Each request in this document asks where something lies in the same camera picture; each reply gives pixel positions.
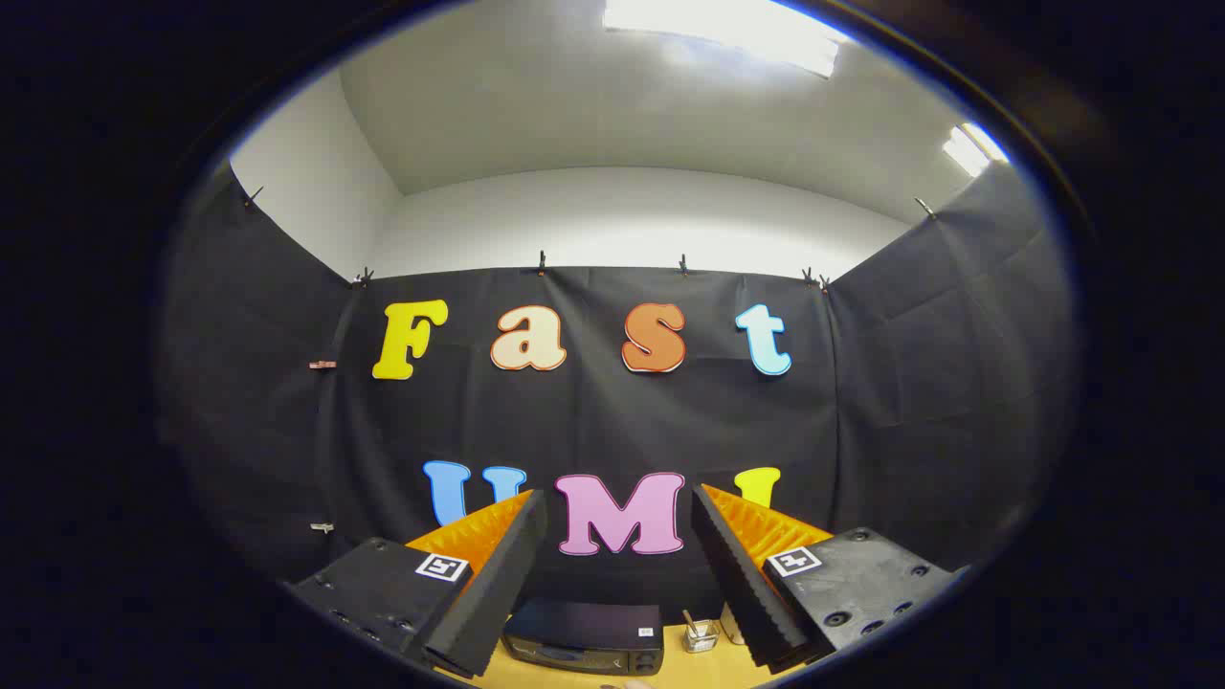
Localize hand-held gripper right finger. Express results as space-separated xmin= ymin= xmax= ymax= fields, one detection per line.
xmin=691 ymin=483 xmax=968 ymax=676

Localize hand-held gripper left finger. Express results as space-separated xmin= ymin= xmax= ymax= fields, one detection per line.
xmin=287 ymin=490 xmax=548 ymax=680

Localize black toaster oven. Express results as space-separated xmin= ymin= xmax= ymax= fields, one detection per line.
xmin=502 ymin=600 xmax=666 ymax=678

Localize black backdrop cloth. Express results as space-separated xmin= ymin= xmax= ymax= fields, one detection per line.
xmin=158 ymin=158 xmax=1078 ymax=628

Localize row of black cloth clips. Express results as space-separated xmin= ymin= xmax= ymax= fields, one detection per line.
xmin=242 ymin=186 xmax=939 ymax=290

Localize ceiling light panel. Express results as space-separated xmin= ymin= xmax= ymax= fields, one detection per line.
xmin=603 ymin=0 xmax=853 ymax=79
xmin=942 ymin=122 xmax=1012 ymax=179

